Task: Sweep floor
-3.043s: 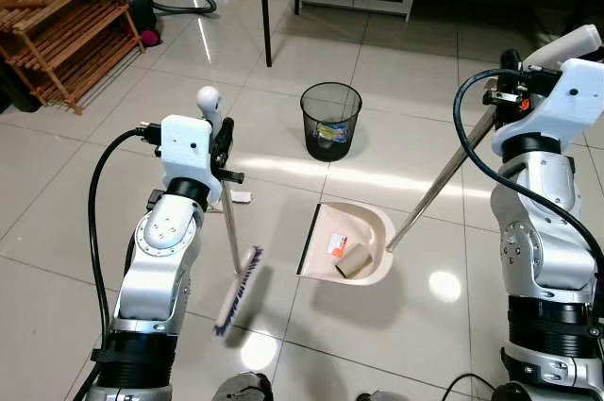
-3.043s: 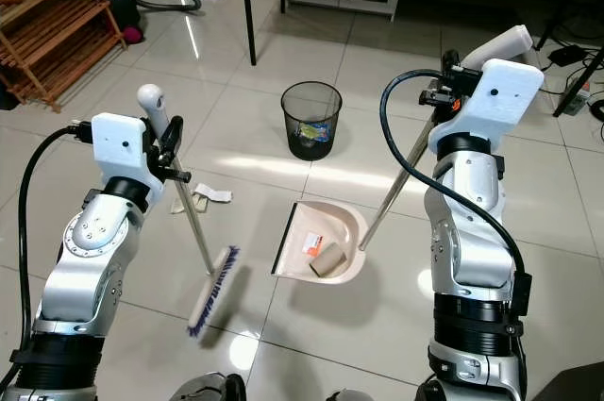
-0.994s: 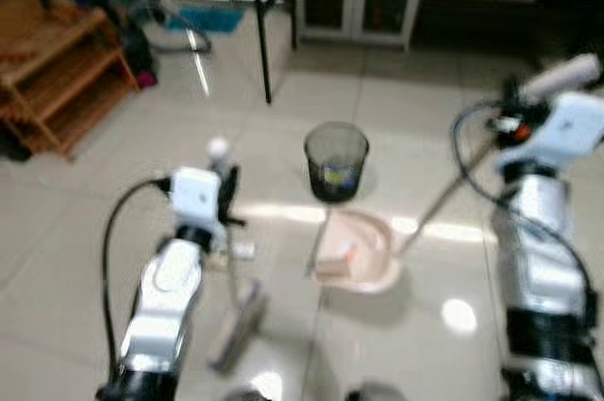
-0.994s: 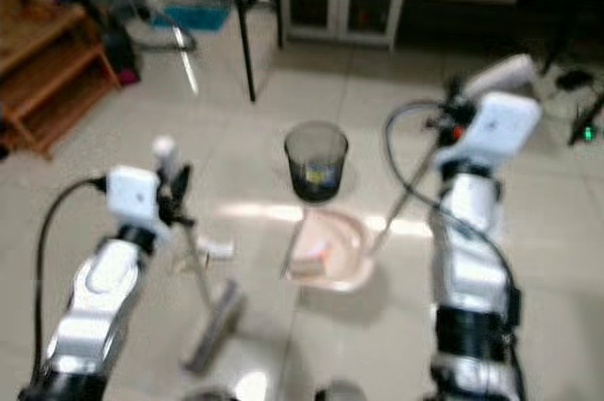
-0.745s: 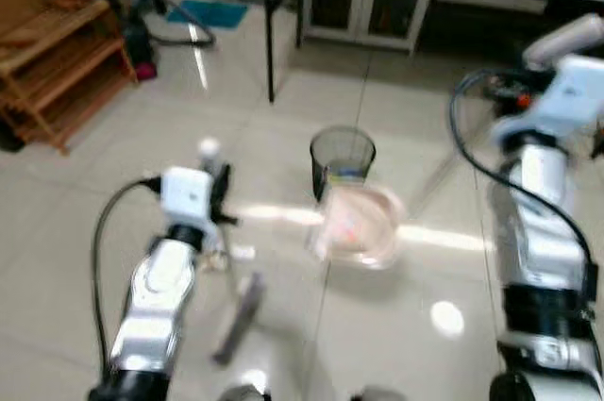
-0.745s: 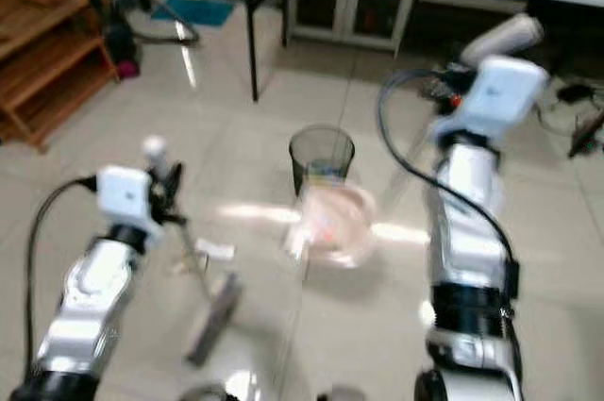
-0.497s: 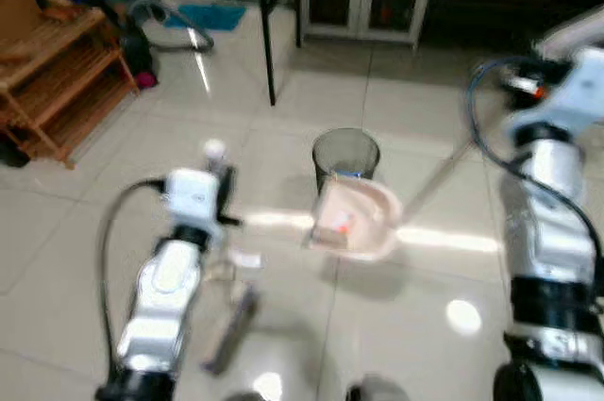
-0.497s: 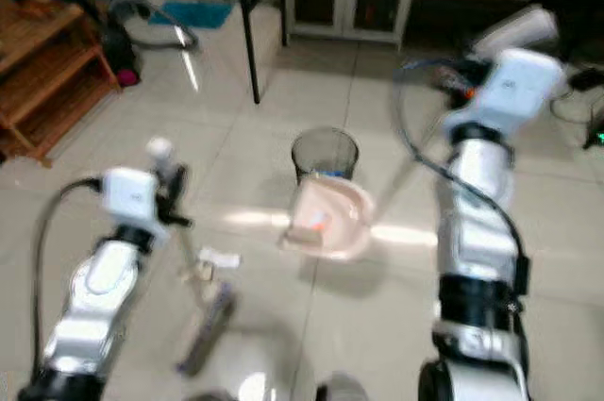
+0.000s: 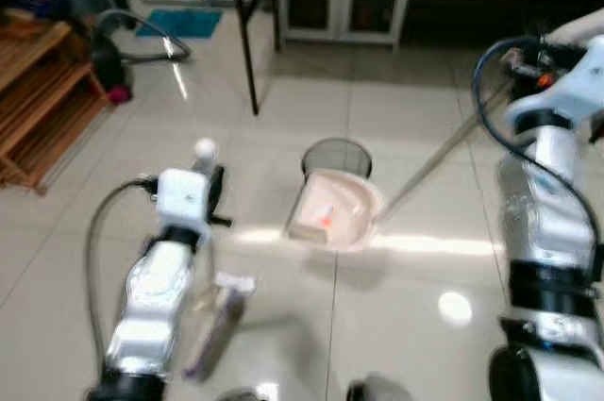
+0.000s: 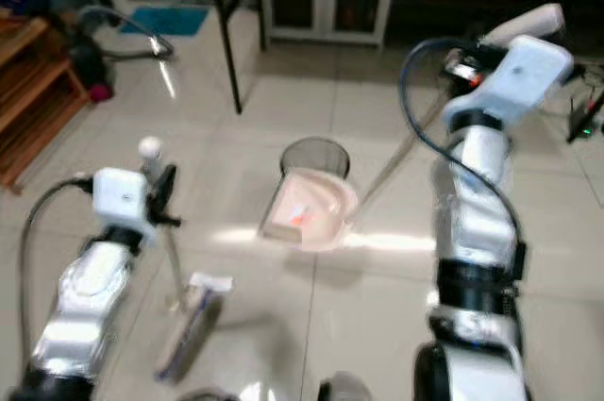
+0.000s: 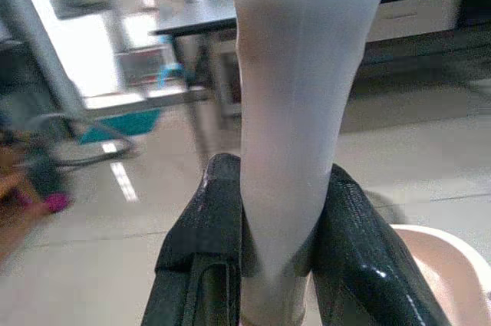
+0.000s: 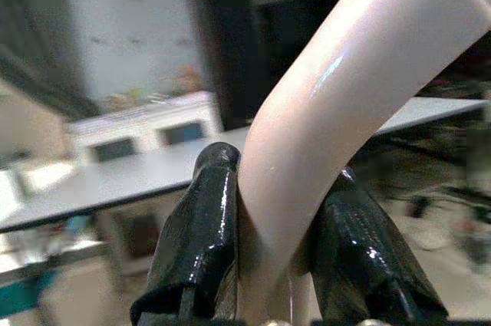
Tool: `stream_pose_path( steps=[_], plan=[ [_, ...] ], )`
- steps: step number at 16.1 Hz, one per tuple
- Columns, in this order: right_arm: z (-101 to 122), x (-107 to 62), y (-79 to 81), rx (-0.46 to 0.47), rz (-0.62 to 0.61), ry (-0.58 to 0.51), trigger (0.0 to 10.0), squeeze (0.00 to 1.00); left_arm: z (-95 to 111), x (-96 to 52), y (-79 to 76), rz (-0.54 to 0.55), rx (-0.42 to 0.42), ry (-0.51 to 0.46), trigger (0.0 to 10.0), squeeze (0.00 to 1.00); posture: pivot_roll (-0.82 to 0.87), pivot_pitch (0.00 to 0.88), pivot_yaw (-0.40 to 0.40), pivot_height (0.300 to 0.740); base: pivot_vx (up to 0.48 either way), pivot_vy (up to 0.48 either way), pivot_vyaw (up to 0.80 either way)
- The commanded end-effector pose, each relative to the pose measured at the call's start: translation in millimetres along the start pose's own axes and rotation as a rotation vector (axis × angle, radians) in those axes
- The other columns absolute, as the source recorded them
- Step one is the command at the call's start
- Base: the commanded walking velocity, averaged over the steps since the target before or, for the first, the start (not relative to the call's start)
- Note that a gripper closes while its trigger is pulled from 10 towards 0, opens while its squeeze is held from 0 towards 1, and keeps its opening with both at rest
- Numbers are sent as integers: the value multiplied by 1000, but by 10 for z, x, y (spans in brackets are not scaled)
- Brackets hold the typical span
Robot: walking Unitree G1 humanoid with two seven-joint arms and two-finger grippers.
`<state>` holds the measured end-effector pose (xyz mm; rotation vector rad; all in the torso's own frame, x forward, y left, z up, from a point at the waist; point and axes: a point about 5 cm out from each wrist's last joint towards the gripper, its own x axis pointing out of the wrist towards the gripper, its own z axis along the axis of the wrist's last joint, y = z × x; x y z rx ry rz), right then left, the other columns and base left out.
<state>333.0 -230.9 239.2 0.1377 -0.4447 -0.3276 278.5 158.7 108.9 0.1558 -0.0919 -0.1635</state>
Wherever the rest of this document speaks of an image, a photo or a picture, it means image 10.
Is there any white cabinet frame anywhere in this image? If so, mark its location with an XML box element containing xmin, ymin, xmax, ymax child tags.
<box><xmin>260</xmin><ymin>0</ymin><xmax>515</xmax><ymax>48</ymax></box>

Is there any grey robot foot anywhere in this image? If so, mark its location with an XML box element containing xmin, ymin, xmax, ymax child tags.
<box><xmin>179</xmin><ymin>387</ymin><xmax>256</xmax><ymax>401</ymax></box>
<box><xmin>319</xmin><ymin>373</ymin><xmax>374</xmax><ymax>401</ymax></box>

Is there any grey left robot foot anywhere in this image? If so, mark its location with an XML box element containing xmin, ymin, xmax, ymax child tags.
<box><xmin>179</xmin><ymin>387</ymin><xmax>256</xmax><ymax>401</ymax></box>

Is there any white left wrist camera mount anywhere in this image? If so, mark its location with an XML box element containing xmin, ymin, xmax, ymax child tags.
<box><xmin>92</xmin><ymin>167</ymin><xmax>157</xmax><ymax>237</ymax></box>

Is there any black vacuum cleaner with hose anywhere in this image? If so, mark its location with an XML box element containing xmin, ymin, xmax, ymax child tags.
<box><xmin>68</xmin><ymin>5</ymin><xmax>176</xmax><ymax>105</ymax></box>

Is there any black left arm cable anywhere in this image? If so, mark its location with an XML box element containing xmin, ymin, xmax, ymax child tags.
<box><xmin>18</xmin><ymin>175</ymin><xmax>100</xmax><ymax>364</ymax></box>

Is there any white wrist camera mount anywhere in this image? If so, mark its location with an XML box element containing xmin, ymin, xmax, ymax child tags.
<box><xmin>442</xmin><ymin>35</ymin><xmax>577</xmax><ymax>130</ymax></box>
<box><xmin>92</xmin><ymin>167</ymin><xmax>157</xmax><ymax>237</ymax></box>

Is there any brown wooden slatted rack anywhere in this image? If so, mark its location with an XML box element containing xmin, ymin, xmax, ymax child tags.
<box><xmin>0</xmin><ymin>12</ymin><xmax>91</xmax><ymax>192</ymax></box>

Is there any grey right robot foot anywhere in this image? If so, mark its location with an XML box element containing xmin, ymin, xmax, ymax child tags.
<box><xmin>319</xmin><ymin>373</ymin><xmax>374</xmax><ymax>401</ymax></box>

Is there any blue floor mat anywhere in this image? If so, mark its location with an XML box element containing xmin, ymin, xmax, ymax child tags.
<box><xmin>121</xmin><ymin>7</ymin><xmax>209</xmax><ymax>36</ymax></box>

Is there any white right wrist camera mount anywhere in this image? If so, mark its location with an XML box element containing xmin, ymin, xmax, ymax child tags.
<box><xmin>442</xmin><ymin>35</ymin><xmax>577</xmax><ymax>130</ymax></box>

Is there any beige long-handled dustpan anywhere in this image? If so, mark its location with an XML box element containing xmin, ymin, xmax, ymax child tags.
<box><xmin>260</xmin><ymin>3</ymin><xmax>569</xmax><ymax>253</ymax></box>

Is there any broom with white knob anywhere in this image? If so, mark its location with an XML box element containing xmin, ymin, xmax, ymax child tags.
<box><xmin>138</xmin><ymin>137</ymin><xmax>235</xmax><ymax>385</ymax></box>

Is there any black mesh waste bin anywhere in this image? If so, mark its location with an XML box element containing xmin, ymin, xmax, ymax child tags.
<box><xmin>280</xmin><ymin>136</ymin><xmax>350</xmax><ymax>178</ymax></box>

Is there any black device with lights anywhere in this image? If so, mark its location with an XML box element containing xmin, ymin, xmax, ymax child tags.
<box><xmin>564</xmin><ymin>61</ymin><xmax>604</xmax><ymax>144</ymax></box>

